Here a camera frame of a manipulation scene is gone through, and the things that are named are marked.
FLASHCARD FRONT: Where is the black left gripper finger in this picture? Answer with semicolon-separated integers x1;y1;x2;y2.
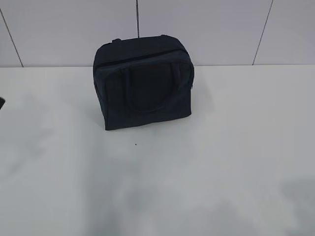
0;97;5;109

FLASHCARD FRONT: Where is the navy blue lunch bag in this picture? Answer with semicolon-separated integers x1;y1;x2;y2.
93;35;194;130

